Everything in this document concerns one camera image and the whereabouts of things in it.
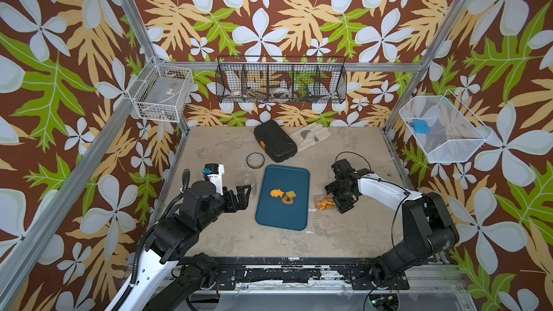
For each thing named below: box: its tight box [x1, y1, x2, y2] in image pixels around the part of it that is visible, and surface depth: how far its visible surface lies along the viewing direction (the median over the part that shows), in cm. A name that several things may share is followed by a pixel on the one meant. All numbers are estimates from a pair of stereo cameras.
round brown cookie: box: [281, 196, 294, 206], surface depth 94 cm
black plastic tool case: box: [253, 120, 298, 163], surface depth 110 cm
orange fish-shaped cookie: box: [270, 188, 285, 198], surface depth 95 cm
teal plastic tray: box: [255, 164, 311, 232], surface depth 94 cm
